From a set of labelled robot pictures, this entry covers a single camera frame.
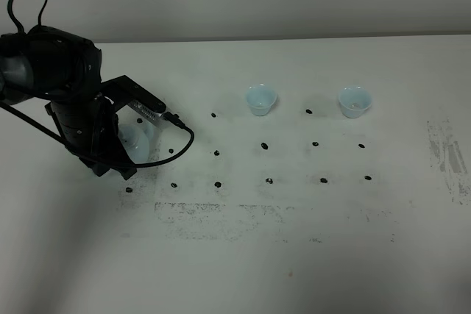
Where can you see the right light blue teacup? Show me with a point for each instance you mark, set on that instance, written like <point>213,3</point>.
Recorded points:
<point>354,101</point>

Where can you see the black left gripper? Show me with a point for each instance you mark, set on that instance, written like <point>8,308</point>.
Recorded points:
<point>91,127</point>

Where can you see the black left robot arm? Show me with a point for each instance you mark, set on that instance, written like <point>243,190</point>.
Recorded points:
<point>65,70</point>

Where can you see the light blue porcelain teapot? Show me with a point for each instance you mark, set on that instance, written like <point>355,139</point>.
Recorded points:
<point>136,140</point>

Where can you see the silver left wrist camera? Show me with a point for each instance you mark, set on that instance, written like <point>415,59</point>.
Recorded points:
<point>123,91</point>

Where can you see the light blue teacup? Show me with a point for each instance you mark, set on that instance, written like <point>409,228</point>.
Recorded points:
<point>260,99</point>
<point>354,101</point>

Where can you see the left light blue teacup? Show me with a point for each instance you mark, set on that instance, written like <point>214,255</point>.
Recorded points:
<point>260,99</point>

